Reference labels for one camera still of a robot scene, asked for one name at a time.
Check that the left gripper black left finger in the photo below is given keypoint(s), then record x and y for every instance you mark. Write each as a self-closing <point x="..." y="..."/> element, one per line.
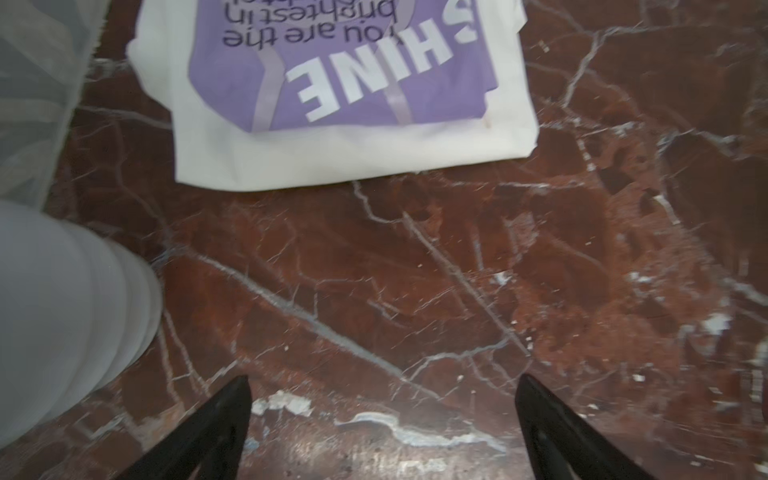
<point x="207" y="445"/>

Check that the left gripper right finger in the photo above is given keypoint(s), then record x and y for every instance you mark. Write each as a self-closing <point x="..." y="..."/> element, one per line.
<point x="560" y="444"/>

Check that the purple t shirt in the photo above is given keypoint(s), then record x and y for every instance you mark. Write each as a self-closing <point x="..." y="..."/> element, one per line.
<point x="279" y="65"/>

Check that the potted orange flower plant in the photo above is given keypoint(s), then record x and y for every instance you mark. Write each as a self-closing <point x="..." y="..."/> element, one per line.
<point x="76" y="310"/>

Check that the folded white t shirt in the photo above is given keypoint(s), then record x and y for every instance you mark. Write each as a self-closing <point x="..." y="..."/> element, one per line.
<point x="212" y="153"/>

